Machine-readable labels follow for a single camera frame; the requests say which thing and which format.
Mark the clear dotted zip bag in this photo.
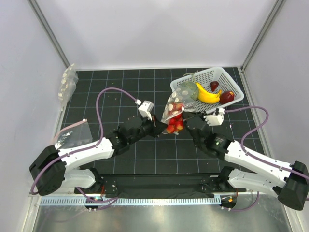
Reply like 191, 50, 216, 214
161, 86, 196, 134

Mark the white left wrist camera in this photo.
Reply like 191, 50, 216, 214
135, 99, 154, 121

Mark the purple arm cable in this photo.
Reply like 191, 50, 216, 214
31, 87, 142, 195
223, 106, 309, 179

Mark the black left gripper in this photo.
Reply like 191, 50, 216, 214
128, 112, 168, 145

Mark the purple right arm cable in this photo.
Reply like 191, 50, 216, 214
223, 106, 309, 179

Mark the aluminium corner post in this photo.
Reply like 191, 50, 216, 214
240, 0, 286, 72
27, 0, 70, 68

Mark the white slotted cable duct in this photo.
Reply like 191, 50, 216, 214
40, 195, 221, 206

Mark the green netted melon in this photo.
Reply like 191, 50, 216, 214
179, 81, 199, 100

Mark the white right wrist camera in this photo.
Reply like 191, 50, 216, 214
203, 108, 225, 126

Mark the aluminium corner post right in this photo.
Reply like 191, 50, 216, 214
240, 0, 286, 72

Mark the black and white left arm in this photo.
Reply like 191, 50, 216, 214
29, 116, 167, 196

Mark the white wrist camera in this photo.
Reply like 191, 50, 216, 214
203, 108, 225, 126
135, 99, 154, 121

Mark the aluminium corner post left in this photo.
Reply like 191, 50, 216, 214
27, 0, 70, 68

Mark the small dark red fruit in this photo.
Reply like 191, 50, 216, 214
210, 81, 219, 92

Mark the clear bag of snacks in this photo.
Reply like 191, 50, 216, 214
58, 63, 79, 111

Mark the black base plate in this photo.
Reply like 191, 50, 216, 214
83, 173, 246, 199

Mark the red lychee cluster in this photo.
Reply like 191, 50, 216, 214
167, 103, 184, 134

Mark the white plastic basket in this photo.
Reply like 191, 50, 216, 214
170, 67, 244, 114

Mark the yellow banana bunch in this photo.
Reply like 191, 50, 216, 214
196, 83, 223, 104

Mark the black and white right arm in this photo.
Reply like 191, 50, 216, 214
183, 112, 309, 211

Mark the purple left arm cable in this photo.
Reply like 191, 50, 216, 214
31, 87, 142, 195

